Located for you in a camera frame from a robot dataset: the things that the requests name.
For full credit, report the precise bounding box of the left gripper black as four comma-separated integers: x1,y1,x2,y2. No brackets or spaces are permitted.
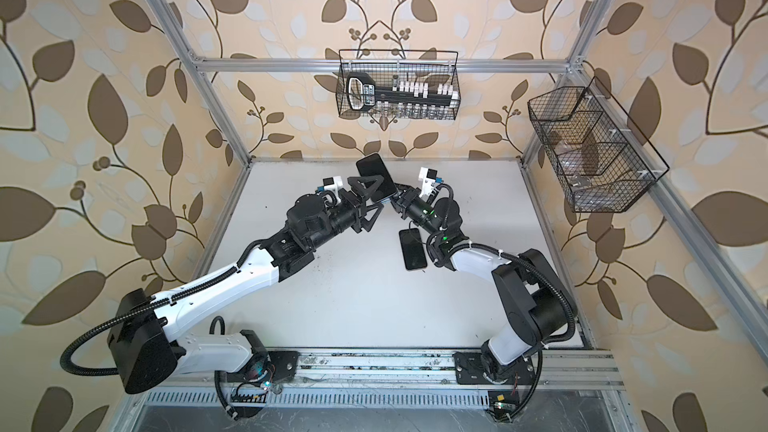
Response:
303,173,380,252

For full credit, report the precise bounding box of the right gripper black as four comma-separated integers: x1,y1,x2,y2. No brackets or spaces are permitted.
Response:
385,181,444,244

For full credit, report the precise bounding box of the black phone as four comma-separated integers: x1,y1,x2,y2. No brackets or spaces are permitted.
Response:
356,153,398,202

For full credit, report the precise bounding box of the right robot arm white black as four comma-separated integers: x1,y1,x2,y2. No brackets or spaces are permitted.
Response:
391,183,578,384

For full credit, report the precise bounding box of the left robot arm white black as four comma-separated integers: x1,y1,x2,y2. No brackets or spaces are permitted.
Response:
59,175,397,394

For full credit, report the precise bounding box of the black white tool in basket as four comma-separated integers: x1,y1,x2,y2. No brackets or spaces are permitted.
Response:
340,72,461,117

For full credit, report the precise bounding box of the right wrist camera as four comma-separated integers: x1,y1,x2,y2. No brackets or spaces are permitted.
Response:
418,167,443,203

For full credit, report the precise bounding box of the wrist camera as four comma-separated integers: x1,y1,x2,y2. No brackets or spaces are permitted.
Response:
317,176,344,195
418,167,443,203

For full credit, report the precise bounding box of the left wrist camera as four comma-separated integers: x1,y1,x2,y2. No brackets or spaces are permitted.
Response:
317,176,344,195

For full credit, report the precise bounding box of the back wire basket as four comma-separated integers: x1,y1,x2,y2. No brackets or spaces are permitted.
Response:
335,47,462,121

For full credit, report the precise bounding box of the aluminium front rail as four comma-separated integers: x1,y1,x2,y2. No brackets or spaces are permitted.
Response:
128,346,628,410

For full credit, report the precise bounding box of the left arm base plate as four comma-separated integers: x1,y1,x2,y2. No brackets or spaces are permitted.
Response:
224,350,300,384

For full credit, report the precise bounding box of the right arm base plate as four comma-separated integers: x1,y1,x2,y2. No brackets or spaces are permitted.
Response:
453,351,535,388

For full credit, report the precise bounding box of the side wire basket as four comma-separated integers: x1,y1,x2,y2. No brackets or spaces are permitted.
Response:
527,77,670,213

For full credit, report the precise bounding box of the aluminium cage frame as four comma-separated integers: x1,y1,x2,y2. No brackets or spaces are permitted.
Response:
116,0,768,432

